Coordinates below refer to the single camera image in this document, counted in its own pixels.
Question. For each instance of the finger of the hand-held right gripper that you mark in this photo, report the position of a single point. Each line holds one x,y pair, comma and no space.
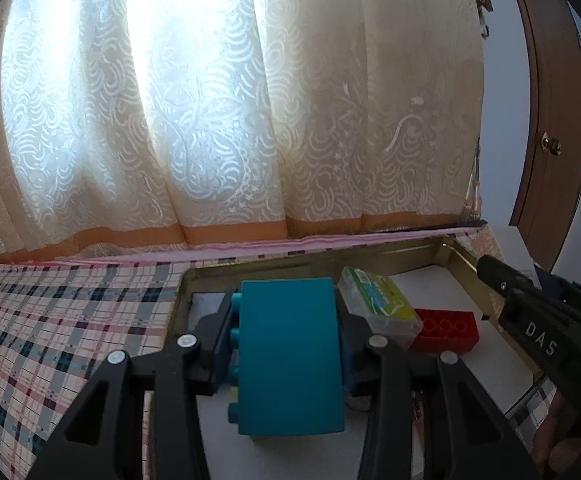
502,275
577,294

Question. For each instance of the clear box with green label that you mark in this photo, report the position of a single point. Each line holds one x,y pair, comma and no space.
378,305

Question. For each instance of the brass door knob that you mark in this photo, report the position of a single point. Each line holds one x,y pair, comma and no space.
551,143

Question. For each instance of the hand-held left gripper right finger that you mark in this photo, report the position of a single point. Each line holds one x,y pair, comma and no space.
349,367

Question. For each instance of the brown wooden door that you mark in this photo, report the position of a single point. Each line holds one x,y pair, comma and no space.
555,85

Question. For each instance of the teal building block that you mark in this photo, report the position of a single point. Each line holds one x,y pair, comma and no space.
290,350

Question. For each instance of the pink striped sheet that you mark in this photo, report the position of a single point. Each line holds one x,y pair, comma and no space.
270,247

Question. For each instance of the gold metal tray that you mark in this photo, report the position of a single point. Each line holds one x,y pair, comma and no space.
445,285

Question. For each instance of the red building block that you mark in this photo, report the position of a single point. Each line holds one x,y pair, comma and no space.
445,330

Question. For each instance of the person's right hand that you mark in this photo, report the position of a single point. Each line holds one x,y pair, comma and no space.
560,445

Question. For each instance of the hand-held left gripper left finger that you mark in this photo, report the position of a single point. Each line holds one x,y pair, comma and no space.
220,360

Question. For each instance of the plaid bedsheet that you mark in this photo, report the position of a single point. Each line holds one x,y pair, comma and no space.
70,310

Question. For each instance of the cream patterned curtain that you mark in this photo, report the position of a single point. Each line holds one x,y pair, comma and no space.
220,110

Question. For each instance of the metal wall hook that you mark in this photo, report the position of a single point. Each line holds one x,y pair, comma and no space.
483,7

